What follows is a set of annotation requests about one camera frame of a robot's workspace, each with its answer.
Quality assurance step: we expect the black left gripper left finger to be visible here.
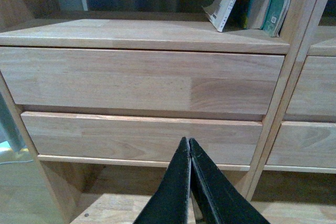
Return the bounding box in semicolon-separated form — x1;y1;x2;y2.
134;137;191;223

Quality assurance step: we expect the wooden drawer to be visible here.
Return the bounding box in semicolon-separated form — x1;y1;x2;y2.
1;47;284;115
286;56;335;116
22;112;262;165
266;121;335;168

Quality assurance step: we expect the upper left wooden drawer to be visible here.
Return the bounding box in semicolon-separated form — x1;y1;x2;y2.
1;47;284;115

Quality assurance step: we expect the thin white cable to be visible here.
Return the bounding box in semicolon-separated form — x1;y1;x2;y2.
0;158;32;166

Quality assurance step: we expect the upper right wooden drawer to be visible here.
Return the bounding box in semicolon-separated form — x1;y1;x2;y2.
286;56;335;116

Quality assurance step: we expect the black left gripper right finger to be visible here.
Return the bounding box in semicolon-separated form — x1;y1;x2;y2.
189;138;269;223

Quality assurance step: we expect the lower right wooden drawer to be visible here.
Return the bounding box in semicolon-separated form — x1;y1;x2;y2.
266;121;335;168

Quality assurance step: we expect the thin green magazine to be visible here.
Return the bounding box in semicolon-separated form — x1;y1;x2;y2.
262;0;291;37

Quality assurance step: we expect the lower left wooden drawer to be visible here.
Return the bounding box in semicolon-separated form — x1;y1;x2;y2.
22;112;262;165

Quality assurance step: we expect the wooden bookshelf unit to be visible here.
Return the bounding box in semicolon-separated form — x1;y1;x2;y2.
1;0;335;223

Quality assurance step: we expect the teal cover book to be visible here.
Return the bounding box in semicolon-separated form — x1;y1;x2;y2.
229;0;270;29

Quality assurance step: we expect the white illustrated paperback book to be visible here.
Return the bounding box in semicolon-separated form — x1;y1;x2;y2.
203;0;236;33

